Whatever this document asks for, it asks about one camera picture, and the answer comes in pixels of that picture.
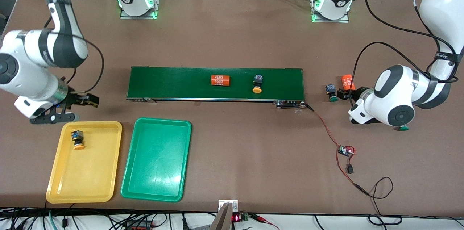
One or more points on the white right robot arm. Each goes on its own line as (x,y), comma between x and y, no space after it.
(29,74)

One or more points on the yellow plastic tray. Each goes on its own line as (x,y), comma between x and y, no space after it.
(87,179)

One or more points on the red digit display module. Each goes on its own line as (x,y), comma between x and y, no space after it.
(236,218)

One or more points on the red alligator clip lead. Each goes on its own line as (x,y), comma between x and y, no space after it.
(264,220)

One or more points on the grey metal post bracket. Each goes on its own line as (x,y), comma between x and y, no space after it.
(224,219)

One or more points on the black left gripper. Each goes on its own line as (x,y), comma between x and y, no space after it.
(354,94)

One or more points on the green push button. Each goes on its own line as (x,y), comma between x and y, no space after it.
(330,90)
(403,128)

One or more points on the black and red power strip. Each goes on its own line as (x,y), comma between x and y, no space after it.
(139,226)

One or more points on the small conveyor controller board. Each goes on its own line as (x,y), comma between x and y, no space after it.
(344,151)

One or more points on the orange cylindrical battery cell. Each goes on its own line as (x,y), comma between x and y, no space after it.
(347,80)
(220,80)

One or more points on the green conveyor belt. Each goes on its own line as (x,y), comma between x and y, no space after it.
(181,91)

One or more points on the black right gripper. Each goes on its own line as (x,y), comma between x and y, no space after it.
(76,98)

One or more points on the yellow push button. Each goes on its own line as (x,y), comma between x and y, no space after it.
(258,79)
(77,136)

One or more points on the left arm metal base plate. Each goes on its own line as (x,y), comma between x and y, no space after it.
(331,21)

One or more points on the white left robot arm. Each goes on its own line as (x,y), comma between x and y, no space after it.
(395,103)

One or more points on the small black connector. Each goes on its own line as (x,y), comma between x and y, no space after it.
(350,168)

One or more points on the green plastic tray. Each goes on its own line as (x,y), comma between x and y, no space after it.
(156,164)

